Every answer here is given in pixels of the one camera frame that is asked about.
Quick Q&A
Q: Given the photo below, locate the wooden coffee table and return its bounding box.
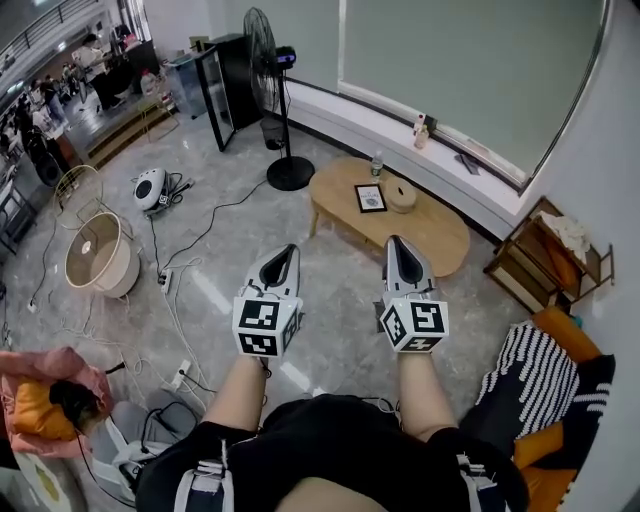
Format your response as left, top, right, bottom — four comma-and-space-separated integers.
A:
308, 155, 471, 279

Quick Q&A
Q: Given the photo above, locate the person's right forearm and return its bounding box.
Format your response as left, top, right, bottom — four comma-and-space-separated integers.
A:
394, 349, 459, 442

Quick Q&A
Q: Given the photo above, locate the black white striped blanket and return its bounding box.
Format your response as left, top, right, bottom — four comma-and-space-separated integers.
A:
459, 322, 616, 471

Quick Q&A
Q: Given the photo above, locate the wooden shelf rack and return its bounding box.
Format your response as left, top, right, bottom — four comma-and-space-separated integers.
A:
483, 195, 615, 314

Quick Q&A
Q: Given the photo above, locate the beige round lampshade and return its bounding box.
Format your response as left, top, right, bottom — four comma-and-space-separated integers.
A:
64, 212, 141, 300

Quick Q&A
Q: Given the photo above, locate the person's left forearm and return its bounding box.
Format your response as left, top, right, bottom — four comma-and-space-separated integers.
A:
199, 352, 274, 441

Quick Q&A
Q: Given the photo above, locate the clear storage box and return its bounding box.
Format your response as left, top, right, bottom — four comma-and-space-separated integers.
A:
164, 53, 202, 119

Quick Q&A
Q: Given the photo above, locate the orange sofa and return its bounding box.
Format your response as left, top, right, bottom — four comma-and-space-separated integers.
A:
509, 305, 607, 512

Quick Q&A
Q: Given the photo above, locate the gold wire chair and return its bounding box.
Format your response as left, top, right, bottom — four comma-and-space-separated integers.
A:
52, 164, 134, 241

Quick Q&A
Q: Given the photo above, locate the black loudspeaker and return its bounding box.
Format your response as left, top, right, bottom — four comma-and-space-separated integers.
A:
29, 144, 67, 189

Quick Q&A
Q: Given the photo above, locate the black glass-door fridge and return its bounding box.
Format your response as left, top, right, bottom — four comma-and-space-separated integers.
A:
193, 33, 266, 154

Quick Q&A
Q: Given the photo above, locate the orange cushion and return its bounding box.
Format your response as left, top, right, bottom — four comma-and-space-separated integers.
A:
12, 382, 76, 441

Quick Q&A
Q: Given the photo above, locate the black framed picture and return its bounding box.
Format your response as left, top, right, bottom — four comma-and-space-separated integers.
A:
353, 183, 389, 215

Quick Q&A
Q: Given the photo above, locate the narrow grey roller blind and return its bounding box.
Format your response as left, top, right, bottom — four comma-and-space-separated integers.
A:
143, 0, 346, 94

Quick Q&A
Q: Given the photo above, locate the wide grey roller blind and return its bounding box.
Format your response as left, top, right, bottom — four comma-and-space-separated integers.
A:
338, 0, 614, 189

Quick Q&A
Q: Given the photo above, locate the black mesh wastebasket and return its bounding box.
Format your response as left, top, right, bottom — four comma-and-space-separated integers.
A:
259, 117, 287, 151

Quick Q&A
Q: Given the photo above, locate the grey white harness strap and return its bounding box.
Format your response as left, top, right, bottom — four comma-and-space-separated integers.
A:
174, 459, 235, 512
455, 452, 501, 512

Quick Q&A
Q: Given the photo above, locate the white round appliance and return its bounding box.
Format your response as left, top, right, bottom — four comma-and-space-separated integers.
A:
132, 168, 174, 214

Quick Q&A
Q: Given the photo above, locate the orange cloth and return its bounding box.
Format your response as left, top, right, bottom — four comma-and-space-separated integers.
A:
543, 234, 582, 287

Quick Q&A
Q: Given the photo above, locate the round wooden box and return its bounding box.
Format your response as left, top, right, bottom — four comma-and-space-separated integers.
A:
383, 177, 419, 215

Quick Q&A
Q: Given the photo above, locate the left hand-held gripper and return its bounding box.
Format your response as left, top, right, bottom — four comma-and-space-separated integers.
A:
232, 243, 306, 360

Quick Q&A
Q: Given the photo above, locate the black power cable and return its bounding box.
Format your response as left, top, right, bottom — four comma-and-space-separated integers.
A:
159, 177, 274, 275

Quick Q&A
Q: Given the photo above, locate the white crumpled cloth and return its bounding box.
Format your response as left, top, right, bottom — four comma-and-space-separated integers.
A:
537, 212, 591, 261

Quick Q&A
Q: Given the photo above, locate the black standing fan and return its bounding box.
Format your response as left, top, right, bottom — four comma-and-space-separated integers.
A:
243, 6, 316, 192

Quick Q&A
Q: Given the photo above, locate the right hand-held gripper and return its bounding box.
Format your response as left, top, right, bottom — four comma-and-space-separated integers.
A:
373, 234, 451, 355

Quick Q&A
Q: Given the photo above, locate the pink blanket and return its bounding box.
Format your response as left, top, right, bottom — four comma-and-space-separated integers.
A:
0, 346, 114, 459

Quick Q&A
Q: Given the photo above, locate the person's black clothing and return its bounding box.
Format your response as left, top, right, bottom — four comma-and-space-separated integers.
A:
134, 393, 531, 512

